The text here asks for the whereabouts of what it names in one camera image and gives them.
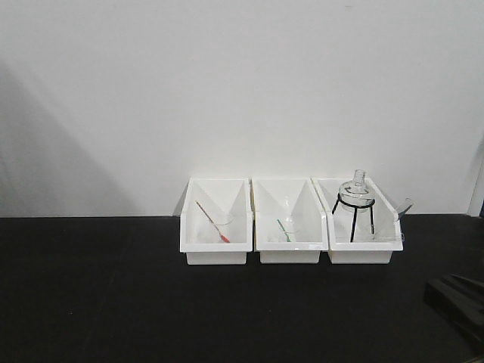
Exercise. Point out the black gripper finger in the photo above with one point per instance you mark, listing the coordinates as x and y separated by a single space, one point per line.
459 300

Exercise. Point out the clear glass tube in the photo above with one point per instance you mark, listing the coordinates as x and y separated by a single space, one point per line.
403 208

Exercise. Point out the right white plastic bin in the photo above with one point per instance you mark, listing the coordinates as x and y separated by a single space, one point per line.
367 248

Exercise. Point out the white plastic bin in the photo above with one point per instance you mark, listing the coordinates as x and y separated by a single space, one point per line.
367 248
295 202
227 200

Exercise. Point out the clear round glass flask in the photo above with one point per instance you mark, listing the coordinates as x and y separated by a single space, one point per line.
356 192

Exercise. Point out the green tipped glass rod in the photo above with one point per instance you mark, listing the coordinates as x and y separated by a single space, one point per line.
284 231

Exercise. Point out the middle white plastic bin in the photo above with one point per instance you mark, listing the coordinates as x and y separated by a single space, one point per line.
295 202

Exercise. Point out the red tipped glass rod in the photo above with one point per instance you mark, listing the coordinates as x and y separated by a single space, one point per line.
221 235

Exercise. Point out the left white plastic bin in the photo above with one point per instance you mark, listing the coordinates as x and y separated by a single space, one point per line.
227 200

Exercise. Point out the black wire tripod stand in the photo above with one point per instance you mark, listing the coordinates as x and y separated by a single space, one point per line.
353 219

